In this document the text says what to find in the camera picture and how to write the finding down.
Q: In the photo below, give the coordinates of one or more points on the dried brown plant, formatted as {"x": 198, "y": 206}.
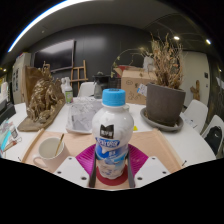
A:
{"x": 165, "y": 63}

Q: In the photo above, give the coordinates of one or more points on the black backpack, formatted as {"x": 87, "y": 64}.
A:
{"x": 213, "y": 140}

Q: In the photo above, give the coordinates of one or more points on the green-labelled spray bottle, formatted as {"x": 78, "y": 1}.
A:
{"x": 68, "y": 95}

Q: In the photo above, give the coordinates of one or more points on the white bottle with blue cap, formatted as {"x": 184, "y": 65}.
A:
{"x": 112, "y": 123}

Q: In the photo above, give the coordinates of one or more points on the white mug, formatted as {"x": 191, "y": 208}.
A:
{"x": 50, "y": 156}

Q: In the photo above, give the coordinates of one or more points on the grey pot saucer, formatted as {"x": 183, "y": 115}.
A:
{"x": 160, "y": 126}

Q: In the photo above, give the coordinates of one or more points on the wooden stick in mug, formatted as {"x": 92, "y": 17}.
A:
{"x": 60, "y": 143}

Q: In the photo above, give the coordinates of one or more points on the black flat boxes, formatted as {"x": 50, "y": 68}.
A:
{"x": 6, "y": 111}

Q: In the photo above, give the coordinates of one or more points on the grey printed magazine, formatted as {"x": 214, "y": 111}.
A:
{"x": 81, "y": 115}

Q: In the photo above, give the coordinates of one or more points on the golden brown sculpture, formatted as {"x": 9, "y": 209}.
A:
{"x": 43, "y": 100}

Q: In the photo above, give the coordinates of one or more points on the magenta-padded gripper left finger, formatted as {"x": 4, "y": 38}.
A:
{"x": 86, "y": 158}

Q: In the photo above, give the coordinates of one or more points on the beige canvas mat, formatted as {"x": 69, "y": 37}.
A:
{"x": 153, "y": 143}

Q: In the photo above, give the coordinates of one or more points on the brown cardboard box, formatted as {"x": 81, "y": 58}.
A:
{"x": 131, "y": 85}

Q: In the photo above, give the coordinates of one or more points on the yellow tag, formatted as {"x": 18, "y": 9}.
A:
{"x": 135, "y": 128}

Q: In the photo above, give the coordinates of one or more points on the white wrapped plaster figure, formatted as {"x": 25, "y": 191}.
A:
{"x": 149, "y": 63}

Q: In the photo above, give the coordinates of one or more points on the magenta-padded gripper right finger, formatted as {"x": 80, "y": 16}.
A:
{"x": 138, "y": 157}

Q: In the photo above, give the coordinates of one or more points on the wooden figure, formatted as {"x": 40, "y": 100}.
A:
{"x": 195, "y": 90}

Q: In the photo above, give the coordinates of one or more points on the white chair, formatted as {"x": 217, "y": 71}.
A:
{"x": 216, "y": 120}
{"x": 196, "y": 111}
{"x": 86, "y": 90}

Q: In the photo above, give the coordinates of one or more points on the black wall screen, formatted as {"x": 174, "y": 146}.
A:
{"x": 55, "y": 55}

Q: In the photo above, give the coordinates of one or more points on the wooden easel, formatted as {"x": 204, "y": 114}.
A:
{"x": 79, "y": 73}

